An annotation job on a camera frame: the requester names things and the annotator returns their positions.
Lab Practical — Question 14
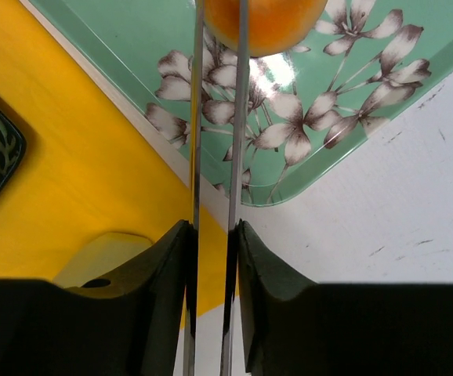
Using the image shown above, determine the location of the green floral tray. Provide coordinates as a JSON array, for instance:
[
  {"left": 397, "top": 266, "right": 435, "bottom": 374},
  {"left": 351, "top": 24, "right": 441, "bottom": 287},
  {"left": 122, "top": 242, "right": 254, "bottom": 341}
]
[{"left": 29, "top": 1, "right": 453, "bottom": 207}]

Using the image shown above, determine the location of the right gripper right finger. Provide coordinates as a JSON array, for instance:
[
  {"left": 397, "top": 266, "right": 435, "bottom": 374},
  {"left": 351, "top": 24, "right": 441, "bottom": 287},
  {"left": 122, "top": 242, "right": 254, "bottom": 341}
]
[{"left": 237, "top": 221, "right": 453, "bottom": 375}]

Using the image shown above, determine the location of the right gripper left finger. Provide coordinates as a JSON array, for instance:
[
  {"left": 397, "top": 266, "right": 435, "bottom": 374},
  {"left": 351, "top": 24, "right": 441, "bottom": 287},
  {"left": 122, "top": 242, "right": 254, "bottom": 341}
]
[{"left": 0, "top": 220, "right": 190, "bottom": 375}]

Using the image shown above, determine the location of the orange glazed bagel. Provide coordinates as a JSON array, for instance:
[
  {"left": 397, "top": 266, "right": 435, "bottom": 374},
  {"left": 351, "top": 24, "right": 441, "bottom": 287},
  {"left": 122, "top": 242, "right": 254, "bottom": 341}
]
[{"left": 204, "top": 0, "right": 327, "bottom": 57}]

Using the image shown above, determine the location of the pale green mug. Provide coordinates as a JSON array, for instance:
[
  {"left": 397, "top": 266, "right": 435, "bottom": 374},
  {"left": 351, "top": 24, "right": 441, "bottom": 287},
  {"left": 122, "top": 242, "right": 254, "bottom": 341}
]
[{"left": 53, "top": 232, "right": 153, "bottom": 287}]

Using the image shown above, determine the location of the yellow placemat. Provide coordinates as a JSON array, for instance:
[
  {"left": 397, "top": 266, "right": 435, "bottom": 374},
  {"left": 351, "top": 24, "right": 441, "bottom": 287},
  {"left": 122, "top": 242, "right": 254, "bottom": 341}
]
[{"left": 0, "top": 0, "right": 239, "bottom": 334}]

